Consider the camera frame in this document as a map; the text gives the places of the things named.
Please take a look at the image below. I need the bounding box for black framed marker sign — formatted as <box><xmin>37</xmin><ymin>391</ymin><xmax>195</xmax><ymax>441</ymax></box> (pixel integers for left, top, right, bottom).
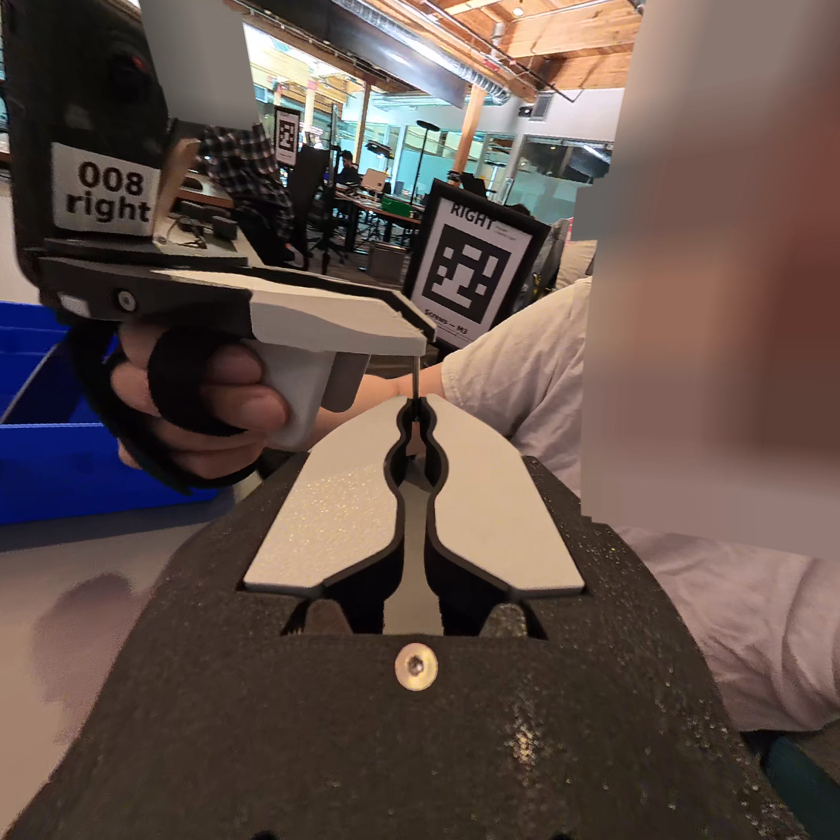
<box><xmin>402</xmin><ymin>178</ymin><xmax>552</xmax><ymax>353</ymax></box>

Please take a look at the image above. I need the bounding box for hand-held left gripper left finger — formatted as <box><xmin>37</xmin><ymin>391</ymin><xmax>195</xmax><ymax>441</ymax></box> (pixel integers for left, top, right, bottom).
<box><xmin>243</xmin><ymin>395</ymin><xmax>414</xmax><ymax>635</ymax></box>

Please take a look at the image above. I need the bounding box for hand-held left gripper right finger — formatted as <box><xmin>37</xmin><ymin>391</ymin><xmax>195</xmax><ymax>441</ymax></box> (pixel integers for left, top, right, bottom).
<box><xmin>422</xmin><ymin>394</ymin><xmax>587</xmax><ymax>636</ymax></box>

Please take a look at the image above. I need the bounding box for small marker sign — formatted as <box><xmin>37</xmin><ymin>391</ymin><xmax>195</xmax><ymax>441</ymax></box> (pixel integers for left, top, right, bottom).
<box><xmin>272</xmin><ymin>105</ymin><xmax>301</xmax><ymax>168</ymax></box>

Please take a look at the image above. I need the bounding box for black office chair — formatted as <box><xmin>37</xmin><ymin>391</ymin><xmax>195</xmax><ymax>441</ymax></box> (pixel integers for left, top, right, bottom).
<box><xmin>289</xmin><ymin>144</ymin><xmax>342</xmax><ymax>271</ymax></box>

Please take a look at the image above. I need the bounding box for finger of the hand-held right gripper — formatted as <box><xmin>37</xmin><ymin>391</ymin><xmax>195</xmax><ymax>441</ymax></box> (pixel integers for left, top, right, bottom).
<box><xmin>248</xmin><ymin>283</ymin><xmax>439</xmax><ymax>452</ymax></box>
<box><xmin>151</xmin><ymin>265</ymin><xmax>441</xmax><ymax>347</ymax></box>

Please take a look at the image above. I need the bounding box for person's right forearm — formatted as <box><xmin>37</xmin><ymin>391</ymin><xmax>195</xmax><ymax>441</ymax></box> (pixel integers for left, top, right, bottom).
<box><xmin>319</xmin><ymin>363</ymin><xmax>454</xmax><ymax>454</ymax></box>

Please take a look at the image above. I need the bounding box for person's right hand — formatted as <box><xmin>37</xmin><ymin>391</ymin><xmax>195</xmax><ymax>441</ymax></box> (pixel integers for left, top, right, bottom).
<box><xmin>108</xmin><ymin>325</ymin><xmax>293</xmax><ymax>481</ymax></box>

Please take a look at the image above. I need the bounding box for black floor lamp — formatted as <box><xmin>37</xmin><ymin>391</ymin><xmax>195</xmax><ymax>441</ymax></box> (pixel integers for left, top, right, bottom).
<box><xmin>418</xmin><ymin>120</ymin><xmax>442</xmax><ymax>198</ymax></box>

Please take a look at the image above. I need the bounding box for blue plastic bin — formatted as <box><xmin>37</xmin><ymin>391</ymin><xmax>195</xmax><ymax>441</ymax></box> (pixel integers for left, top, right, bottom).
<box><xmin>0</xmin><ymin>301</ymin><xmax>237</xmax><ymax>526</ymax></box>

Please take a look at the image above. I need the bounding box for grey backpack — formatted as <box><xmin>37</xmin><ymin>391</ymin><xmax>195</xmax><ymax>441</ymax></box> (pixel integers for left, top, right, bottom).
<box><xmin>521</xmin><ymin>220</ymin><xmax>598</xmax><ymax>312</ymax></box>

